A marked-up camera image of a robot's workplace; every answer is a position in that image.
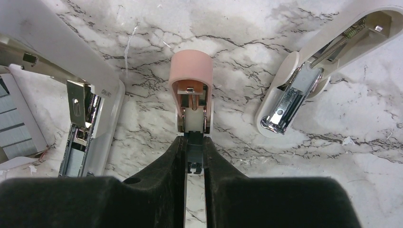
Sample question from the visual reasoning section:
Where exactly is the staple box tray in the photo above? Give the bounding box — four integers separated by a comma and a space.
0, 66, 49, 171

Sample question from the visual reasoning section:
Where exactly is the long white stapler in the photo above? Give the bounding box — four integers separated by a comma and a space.
0, 0, 125, 177

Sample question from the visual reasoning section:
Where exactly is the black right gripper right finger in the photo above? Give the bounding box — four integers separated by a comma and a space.
202, 137, 361, 228

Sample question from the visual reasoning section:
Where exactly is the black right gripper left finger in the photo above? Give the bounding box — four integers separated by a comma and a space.
0, 136, 188, 228

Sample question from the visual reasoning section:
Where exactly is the grey staple strip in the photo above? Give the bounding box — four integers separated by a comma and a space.
185, 131, 203, 175

